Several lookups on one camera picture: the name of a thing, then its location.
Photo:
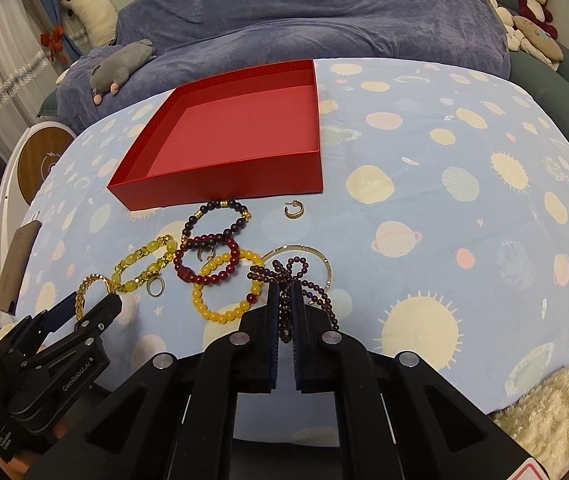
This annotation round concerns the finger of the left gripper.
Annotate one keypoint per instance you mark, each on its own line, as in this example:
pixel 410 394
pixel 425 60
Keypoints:
pixel 54 318
pixel 97 320

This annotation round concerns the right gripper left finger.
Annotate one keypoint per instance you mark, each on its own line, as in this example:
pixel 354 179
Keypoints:
pixel 269 339

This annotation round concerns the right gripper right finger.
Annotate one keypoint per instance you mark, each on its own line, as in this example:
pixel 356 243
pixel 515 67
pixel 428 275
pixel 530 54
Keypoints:
pixel 303 338

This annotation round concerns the rose gold thin bangle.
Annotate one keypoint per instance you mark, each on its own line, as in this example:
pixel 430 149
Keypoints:
pixel 307 250

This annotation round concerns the purple garnet bead strand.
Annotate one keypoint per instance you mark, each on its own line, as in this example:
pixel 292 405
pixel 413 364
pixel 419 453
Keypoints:
pixel 286 275

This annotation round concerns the small gold crescent earring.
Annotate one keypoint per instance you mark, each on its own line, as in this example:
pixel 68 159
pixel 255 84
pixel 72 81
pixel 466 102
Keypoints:
pixel 206 253

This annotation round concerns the gold hoop earring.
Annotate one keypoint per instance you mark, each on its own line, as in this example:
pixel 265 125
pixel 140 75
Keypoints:
pixel 293 209

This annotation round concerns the brown leather pouch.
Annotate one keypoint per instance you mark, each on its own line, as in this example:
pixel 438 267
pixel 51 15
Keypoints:
pixel 13 271

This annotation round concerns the white round wood-top device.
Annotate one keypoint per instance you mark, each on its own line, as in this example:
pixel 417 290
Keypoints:
pixel 40 147

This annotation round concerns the red cardboard box tray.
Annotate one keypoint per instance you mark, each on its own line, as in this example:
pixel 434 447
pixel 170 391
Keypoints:
pixel 244 134

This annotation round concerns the light blue planet-print sheet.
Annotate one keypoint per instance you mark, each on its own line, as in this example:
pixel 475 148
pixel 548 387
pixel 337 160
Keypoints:
pixel 444 215

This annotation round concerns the white curtain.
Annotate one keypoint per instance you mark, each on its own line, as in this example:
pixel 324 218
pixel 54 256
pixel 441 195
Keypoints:
pixel 27 74

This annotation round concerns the grey mouse plush toy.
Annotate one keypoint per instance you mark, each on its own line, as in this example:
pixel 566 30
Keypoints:
pixel 110 75

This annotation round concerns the cream fluffy blanket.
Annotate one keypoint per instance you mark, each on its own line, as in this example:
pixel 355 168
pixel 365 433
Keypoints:
pixel 539 422

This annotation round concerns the red ribbon bow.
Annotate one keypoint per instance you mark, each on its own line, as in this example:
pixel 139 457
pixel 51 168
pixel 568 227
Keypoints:
pixel 53 42

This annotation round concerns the white cow plush pillow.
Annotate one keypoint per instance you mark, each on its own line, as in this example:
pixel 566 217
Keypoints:
pixel 99 18

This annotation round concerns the blue-grey velvet blanket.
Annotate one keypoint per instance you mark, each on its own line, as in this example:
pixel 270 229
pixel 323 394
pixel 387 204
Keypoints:
pixel 195 39

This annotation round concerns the beige cookie plush toy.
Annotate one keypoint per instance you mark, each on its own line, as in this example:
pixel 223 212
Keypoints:
pixel 524 35

